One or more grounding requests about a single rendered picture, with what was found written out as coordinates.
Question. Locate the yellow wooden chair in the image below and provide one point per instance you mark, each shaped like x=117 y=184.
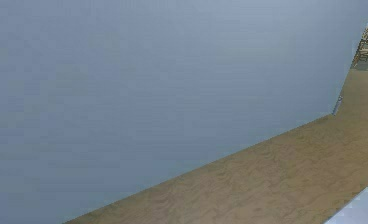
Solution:
x=363 y=50

